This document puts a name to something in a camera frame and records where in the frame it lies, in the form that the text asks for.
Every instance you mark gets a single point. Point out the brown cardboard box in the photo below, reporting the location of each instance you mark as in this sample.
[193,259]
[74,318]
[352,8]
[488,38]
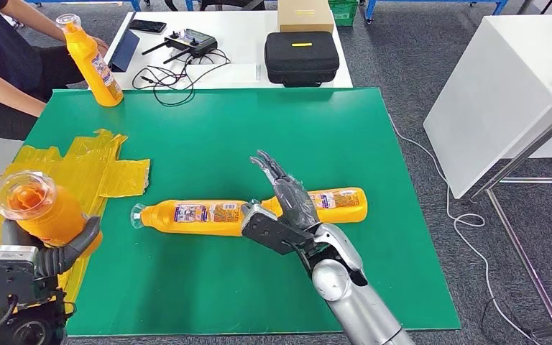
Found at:
[304,16]

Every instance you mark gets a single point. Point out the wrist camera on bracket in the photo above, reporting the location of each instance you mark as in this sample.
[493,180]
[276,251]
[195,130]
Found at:
[11,276]
[271,233]

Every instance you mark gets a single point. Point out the large white table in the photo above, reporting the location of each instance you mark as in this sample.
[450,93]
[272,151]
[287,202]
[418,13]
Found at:
[495,95]

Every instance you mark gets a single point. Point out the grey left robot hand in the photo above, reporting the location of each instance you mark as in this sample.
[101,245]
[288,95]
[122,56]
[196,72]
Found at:
[61,259]

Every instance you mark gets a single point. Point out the black remote controller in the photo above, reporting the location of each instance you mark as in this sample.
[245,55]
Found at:
[192,42]

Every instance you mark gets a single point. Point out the blue metal frame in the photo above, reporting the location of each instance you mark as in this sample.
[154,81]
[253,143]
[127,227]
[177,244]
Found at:
[134,5]
[369,10]

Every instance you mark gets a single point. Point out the person's right forearm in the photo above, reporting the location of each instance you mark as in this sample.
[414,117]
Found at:
[9,93]

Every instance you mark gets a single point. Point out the black carrying case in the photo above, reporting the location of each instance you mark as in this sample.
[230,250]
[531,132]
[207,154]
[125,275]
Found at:
[302,62]

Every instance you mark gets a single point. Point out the orange detergent bottle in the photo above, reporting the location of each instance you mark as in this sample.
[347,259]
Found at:
[95,71]
[61,219]
[161,221]
[347,209]

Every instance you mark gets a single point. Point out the green plastic crate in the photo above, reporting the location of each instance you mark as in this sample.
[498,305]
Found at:
[343,12]

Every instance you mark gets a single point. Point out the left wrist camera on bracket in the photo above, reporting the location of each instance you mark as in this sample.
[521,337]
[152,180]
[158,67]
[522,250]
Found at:
[11,276]

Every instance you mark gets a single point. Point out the steel stand frame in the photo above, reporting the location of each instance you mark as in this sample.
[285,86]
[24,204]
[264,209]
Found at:
[519,156]

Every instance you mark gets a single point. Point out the person's left hand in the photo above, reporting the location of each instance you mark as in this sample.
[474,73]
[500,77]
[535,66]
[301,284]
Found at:
[99,45]

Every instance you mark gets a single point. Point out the black office chair base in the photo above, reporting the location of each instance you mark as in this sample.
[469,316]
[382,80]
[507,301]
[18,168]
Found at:
[228,4]

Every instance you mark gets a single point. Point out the black smartphone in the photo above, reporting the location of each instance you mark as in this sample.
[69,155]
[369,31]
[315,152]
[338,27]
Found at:
[146,25]

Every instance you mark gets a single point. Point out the person's left forearm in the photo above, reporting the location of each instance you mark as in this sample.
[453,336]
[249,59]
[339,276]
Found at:
[42,19]

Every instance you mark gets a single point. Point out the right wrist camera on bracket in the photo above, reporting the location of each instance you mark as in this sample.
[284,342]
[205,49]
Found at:
[271,233]

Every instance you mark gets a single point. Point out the person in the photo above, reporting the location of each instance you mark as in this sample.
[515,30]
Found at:
[0,52]

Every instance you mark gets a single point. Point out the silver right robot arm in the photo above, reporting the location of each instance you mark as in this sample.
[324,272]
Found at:
[352,304]

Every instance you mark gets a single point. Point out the green table mat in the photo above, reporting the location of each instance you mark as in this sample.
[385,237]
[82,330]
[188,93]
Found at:
[281,138]

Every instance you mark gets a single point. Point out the dark blue tablet case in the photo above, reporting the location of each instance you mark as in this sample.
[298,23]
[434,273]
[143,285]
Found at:
[123,51]

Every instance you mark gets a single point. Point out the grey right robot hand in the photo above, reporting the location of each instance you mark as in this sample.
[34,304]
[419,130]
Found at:
[297,204]

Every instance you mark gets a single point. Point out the yellow taped cardboard sheet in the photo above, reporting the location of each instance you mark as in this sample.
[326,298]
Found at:
[66,171]

